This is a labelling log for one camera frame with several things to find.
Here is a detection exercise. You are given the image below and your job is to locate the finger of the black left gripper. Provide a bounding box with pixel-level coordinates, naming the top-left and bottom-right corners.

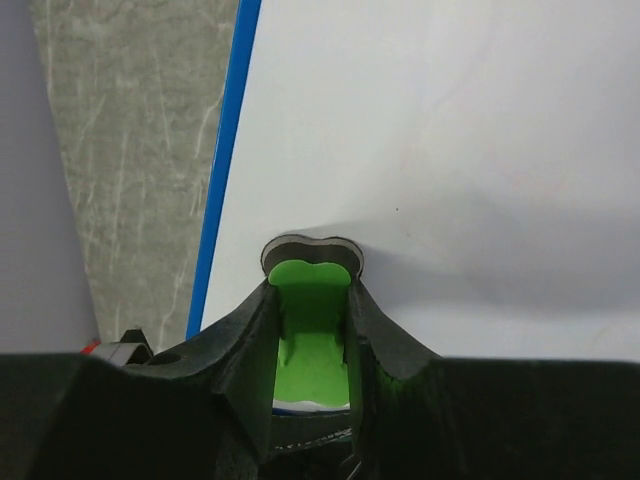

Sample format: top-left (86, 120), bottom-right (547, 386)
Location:
top-left (267, 412), bottom-right (360, 480)

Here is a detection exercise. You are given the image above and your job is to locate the blue framed whiteboard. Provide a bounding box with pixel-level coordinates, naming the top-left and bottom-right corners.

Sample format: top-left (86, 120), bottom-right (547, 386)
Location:
top-left (187, 1), bottom-right (639, 362)

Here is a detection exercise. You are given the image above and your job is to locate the green whiteboard eraser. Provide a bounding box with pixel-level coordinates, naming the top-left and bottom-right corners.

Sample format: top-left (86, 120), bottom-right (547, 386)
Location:
top-left (261, 234), bottom-right (364, 411)

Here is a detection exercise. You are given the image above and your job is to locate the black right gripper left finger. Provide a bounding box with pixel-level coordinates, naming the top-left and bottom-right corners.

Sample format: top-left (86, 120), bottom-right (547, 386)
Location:
top-left (1, 284), bottom-right (279, 479)

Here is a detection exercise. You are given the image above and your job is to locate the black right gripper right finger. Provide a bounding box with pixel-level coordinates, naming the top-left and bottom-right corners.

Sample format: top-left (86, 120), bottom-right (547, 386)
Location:
top-left (345, 283), bottom-right (639, 479)

